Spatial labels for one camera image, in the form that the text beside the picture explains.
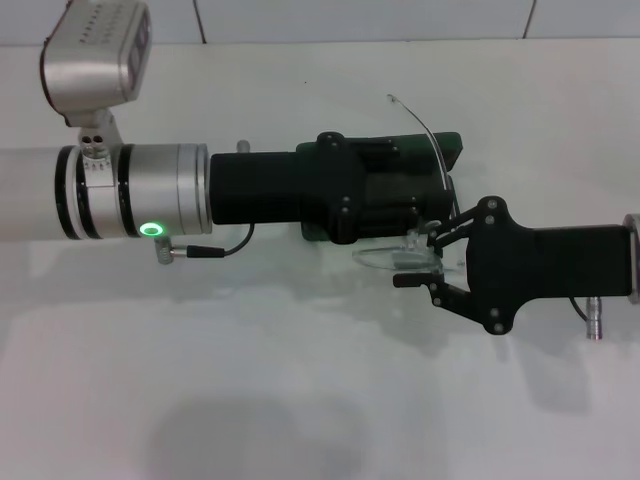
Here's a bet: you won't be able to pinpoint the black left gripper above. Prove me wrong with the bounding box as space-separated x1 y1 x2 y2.
208 130 455 247

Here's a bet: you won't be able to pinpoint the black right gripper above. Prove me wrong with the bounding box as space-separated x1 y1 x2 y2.
391 195 630 337

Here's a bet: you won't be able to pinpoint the clear white glasses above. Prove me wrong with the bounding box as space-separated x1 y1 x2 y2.
351 92 466 275

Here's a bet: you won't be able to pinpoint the green glasses case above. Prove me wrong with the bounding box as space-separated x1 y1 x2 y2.
294 129 465 245

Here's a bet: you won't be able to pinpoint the right gripper silver connector cable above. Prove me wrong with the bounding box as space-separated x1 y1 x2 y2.
569 295 605 342

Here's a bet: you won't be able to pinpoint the left arm plug black cable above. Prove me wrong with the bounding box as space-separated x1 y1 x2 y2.
152 222 259 265

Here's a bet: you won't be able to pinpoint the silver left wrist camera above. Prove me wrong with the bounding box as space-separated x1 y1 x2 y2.
38 0 152 161

